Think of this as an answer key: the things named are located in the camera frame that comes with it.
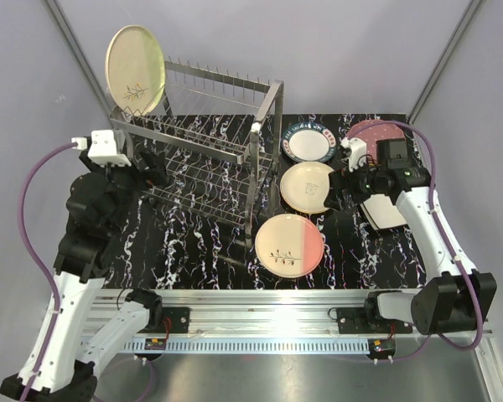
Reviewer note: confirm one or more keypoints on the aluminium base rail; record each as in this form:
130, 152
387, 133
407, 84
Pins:
262, 313

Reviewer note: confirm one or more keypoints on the white plate teal rim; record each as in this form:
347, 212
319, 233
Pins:
309, 142

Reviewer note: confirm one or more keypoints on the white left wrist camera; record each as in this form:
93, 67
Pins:
104, 147

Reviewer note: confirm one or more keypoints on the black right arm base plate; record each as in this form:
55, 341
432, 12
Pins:
353, 320

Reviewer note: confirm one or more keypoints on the aluminium frame post right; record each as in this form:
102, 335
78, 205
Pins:
468, 16

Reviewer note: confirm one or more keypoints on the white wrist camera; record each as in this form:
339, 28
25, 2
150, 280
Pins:
355, 148
104, 147

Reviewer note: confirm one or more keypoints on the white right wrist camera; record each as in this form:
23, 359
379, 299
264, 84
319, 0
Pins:
355, 148

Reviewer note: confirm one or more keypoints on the cream square plate black rim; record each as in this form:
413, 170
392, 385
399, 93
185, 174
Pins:
387, 220

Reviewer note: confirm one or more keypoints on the white round plate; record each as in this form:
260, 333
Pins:
305, 186

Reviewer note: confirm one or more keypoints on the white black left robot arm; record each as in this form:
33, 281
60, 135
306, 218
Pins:
59, 368

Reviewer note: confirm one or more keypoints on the aluminium frame post left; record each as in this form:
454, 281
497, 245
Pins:
73, 44

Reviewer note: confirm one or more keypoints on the cream pink round plate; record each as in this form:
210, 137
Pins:
289, 246

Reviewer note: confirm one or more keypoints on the stainless steel dish rack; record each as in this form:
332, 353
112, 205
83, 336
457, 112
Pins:
220, 133

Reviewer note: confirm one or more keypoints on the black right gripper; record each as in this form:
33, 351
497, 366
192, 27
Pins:
339, 181

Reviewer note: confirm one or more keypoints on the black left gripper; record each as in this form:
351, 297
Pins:
147, 177

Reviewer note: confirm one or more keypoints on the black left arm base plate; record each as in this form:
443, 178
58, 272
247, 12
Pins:
175, 319

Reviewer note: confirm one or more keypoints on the pink dotted plate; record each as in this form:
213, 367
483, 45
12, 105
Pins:
373, 131

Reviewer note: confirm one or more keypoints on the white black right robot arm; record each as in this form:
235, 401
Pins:
456, 297

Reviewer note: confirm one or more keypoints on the aluminium frame post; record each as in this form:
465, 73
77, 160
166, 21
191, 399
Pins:
73, 44
468, 16

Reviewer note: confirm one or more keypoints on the slotted cable duct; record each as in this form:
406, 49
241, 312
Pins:
278, 346

